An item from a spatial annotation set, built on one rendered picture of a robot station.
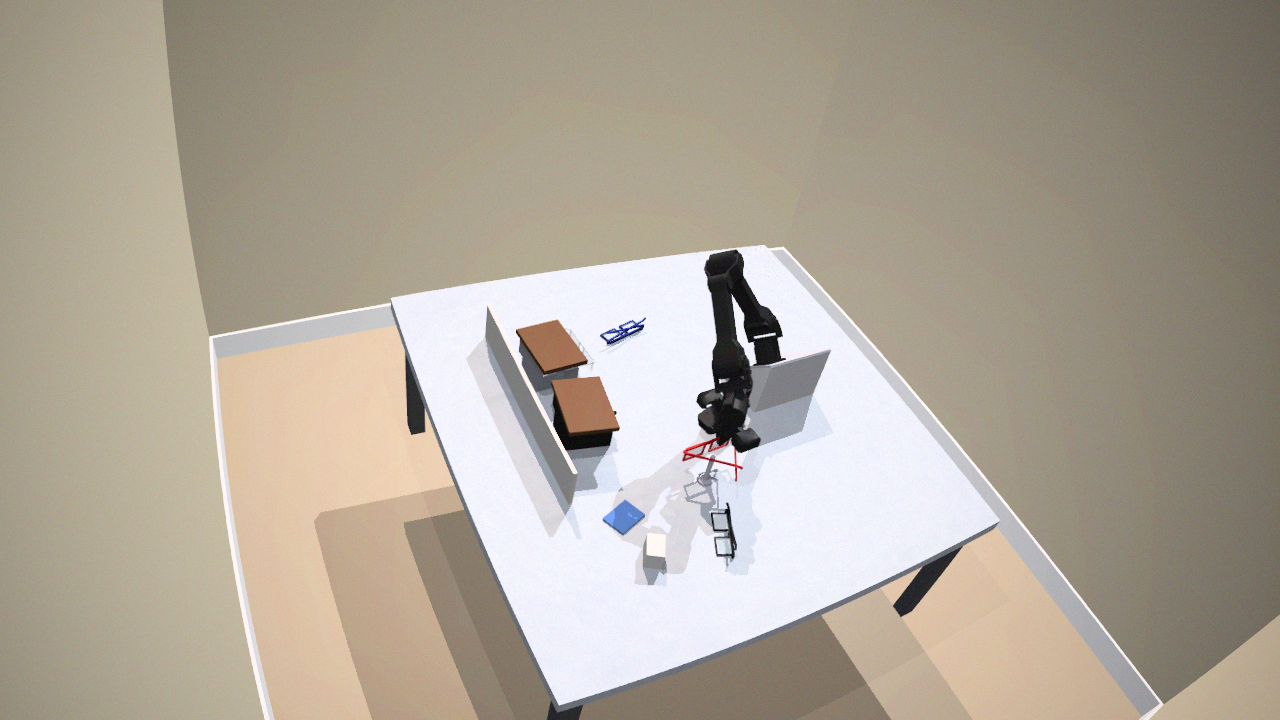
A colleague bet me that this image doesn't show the black glasses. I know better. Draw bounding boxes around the black glasses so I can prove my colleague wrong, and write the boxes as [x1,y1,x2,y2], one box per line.
[710,502,737,559]

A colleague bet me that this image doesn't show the grey curved panel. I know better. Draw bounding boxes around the grey curved panel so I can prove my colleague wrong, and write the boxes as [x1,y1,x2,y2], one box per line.
[485,304,579,503]

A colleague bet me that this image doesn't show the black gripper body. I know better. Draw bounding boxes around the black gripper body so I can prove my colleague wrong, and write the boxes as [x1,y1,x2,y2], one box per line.
[696,388,762,454]

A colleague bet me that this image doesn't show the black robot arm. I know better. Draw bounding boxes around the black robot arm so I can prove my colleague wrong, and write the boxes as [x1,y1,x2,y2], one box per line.
[698,249,786,436]

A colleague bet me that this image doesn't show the blue flat rectangular pad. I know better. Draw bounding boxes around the blue flat rectangular pad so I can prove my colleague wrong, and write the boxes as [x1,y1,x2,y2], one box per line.
[602,500,645,536]

